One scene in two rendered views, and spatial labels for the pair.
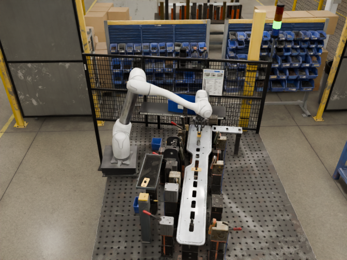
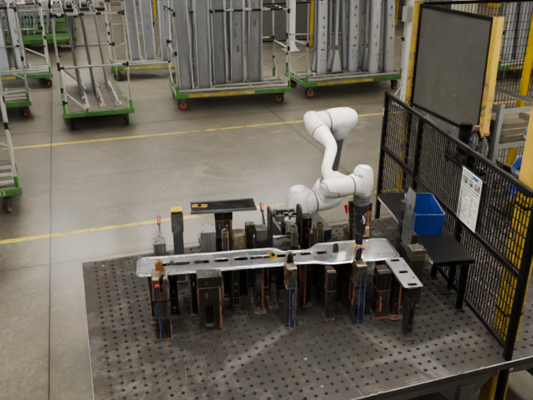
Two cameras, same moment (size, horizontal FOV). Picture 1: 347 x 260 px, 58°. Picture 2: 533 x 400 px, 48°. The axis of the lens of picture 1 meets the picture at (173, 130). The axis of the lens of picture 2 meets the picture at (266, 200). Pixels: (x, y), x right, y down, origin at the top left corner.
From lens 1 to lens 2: 3.08 m
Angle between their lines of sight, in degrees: 64
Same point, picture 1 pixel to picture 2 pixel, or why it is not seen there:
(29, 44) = (435, 87)
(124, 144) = (291, 199)
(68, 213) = not seen: hidden behind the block
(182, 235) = (147, 260)
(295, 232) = not seen: outside the picture
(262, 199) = (296, 373)
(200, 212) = (189, 267)
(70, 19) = (481, 63)
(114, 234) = not seen: hidden behind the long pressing
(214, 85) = (469, 205)
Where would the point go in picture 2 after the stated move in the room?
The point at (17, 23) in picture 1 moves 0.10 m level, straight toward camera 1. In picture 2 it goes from (434, 55) to (427, 57)
